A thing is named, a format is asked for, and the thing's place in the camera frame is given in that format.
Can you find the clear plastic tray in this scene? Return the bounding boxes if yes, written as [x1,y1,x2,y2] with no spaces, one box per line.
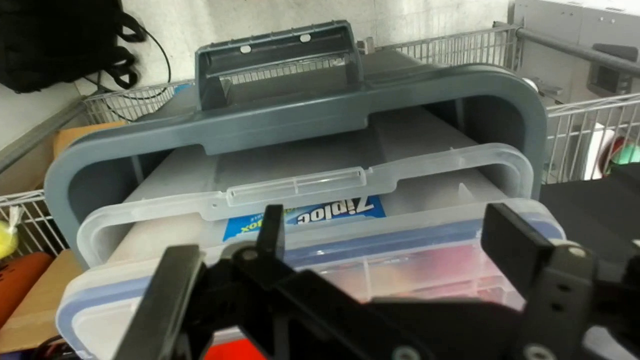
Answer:
[74,141,536,268]

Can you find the yellow ball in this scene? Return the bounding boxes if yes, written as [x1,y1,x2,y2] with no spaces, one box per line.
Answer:
[0,218,21,260]

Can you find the thin black cable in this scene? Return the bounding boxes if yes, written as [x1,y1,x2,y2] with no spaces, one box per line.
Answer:
[140,29,176,105]

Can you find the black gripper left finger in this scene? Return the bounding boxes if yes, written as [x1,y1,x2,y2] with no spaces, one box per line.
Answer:
[112,202,403,360]

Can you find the orange plastic basket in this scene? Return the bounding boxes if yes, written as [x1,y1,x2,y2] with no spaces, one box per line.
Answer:
[0,251,57,328]

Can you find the grey storage tote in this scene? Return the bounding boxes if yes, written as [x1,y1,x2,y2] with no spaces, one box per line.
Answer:
[44,19,551,268]

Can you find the small cardboard piece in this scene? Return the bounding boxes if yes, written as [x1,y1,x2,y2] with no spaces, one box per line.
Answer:
[52,123,129,159]

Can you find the blue Ziploc box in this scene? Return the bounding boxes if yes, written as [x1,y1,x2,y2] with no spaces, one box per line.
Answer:
[222,195,388,243]

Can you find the large cardboard piece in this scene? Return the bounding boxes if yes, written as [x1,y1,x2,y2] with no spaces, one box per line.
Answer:
[0,249,89,356]

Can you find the low wire shelf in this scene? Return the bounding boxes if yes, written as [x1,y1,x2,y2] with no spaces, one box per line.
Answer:
[0,26,640,258]

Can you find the clear organizer box blue latches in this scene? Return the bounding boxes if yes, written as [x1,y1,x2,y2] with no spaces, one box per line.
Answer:
[57,198,568,360]

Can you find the black backpack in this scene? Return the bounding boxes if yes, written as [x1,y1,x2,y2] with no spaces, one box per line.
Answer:
[0,0,148,95]

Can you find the grey cabinet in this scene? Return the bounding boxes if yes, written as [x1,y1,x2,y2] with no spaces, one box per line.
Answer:
[508,0,640,102]

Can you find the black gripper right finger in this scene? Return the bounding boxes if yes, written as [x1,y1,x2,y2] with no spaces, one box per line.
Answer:
[480,200,599,360]

